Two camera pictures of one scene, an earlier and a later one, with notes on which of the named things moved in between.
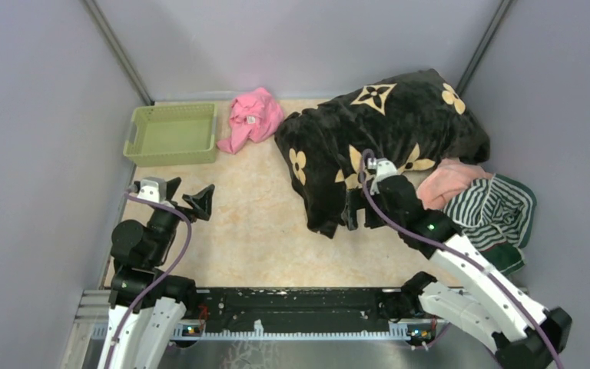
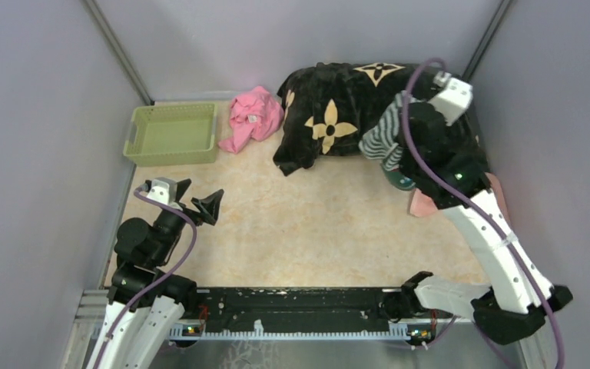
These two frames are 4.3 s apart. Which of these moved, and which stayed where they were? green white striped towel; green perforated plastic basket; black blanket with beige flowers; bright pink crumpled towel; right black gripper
Moved: green white striped towel; black blanket with beige flowers; right black gripper
Stayed: green perforated plastic basket; bright pink crumpled towel
